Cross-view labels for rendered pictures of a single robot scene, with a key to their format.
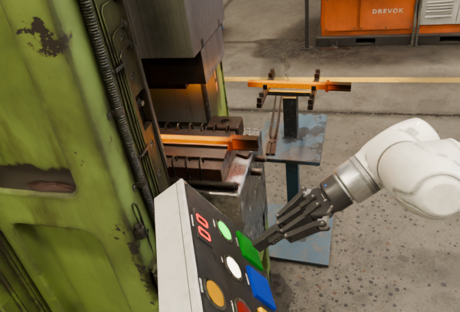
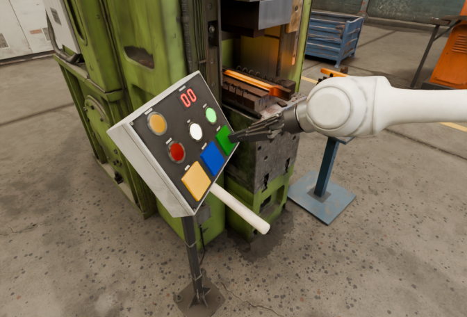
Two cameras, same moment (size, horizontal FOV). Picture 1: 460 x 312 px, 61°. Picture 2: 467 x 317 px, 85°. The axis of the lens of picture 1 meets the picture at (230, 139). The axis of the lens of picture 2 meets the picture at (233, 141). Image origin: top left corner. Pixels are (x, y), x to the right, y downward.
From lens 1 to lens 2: 0.42 m
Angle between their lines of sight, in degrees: 23
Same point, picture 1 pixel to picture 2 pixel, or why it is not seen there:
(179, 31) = not seen: outside the picture
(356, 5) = not seen: outside the picture
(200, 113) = (272, 73)
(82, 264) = not seen: hidden behind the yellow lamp
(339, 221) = (356, 204)
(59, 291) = not seen: hidden behind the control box
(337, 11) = (453, 64)
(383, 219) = (393, 219)
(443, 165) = (342, 82)
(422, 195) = (312, 101)
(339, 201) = (289, 122)
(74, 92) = not seen: outside the picture
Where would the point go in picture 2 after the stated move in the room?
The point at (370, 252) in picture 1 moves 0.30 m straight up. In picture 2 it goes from (367, 233) to (382, 203)
